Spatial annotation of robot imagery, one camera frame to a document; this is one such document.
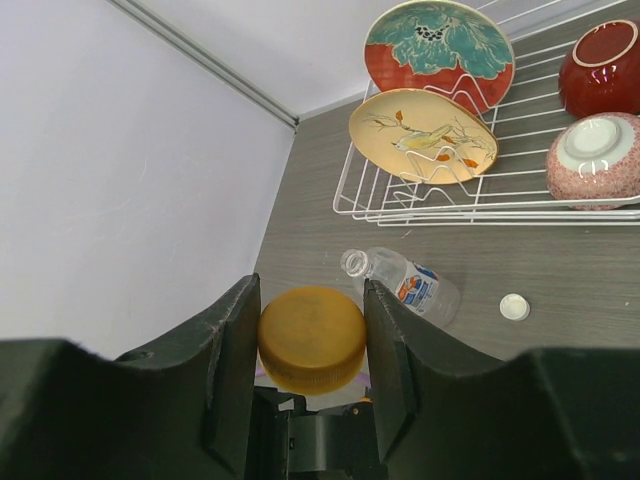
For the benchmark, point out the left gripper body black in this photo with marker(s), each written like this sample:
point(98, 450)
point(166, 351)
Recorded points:
point(289, 441)

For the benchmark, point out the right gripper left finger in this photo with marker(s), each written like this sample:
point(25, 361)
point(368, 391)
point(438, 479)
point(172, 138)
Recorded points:
point(177, 407)

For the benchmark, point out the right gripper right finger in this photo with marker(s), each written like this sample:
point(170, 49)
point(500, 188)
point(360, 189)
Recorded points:
point(444, 410)

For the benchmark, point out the orange bottle cap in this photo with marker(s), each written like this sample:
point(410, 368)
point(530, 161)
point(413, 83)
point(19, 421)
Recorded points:
point(312, 340)

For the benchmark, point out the white bottle cap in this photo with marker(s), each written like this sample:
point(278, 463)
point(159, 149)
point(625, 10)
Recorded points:
point(514, 307)

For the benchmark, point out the clear plastic water bottle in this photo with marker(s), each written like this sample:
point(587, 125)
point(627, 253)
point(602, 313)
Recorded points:
point(420, 289)

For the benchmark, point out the pink patterned bowl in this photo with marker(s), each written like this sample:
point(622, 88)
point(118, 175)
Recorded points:
point(594, 159)

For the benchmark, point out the beige bird plate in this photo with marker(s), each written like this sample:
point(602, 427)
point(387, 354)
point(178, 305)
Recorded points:
point(422, 137)

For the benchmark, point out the red bowl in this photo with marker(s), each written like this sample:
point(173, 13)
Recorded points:
point(601, 72)

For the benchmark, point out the red teal floral plate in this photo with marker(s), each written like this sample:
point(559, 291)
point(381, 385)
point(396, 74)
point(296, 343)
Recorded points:
point(441, 46)

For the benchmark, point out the white wire dish rack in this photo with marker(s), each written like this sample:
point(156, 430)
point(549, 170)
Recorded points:
point(525, 123)

